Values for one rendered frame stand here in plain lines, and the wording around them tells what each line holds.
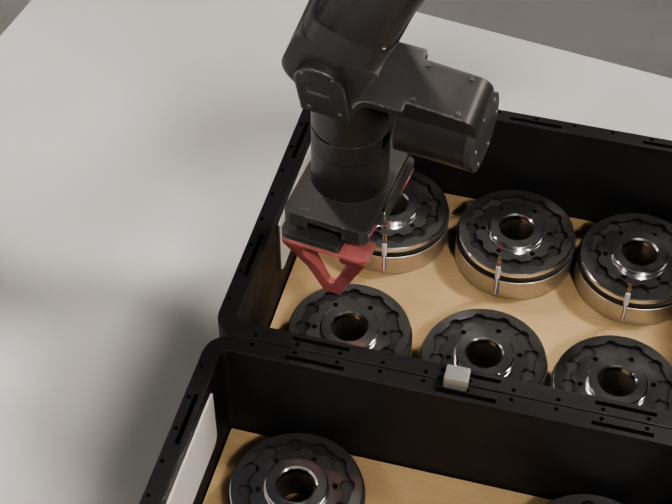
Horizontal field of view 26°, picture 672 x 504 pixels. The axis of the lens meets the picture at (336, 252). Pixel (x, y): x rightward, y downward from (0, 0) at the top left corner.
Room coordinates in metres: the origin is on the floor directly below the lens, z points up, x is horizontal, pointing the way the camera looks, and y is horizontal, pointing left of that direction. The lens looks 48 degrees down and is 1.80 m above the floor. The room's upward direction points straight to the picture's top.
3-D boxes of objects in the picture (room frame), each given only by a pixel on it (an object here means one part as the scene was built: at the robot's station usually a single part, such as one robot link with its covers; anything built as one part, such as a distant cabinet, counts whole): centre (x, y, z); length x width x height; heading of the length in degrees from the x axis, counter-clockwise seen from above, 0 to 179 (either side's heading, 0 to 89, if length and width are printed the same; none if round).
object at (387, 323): (0.74, -0.01, 0.86); 0.10 x 0.10 x 0.01
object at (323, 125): (0.75, -0.02, 1.12); 0.07 x 0.06 x 0.07; 68
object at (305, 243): (0.73, 0.00, 0.98); 0.07 x 0.07 x 0.09; 69
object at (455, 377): (0.64, -0.09, 0.94); 0.02 x 0.01 x 0.01; 75
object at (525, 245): (0.85, -0.16, 0.86); 0.05 x 0.05 x 0.01
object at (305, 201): (0.75, -0.01, 1.06); 0.10 x 0.07 x 0.07; 159
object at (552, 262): (0.85, -0.16, 0.86); 0.10 x 0.10 x 0.01
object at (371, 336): (0.74, -0.01, 0.86); 0.05 x 0.05 x 0.01
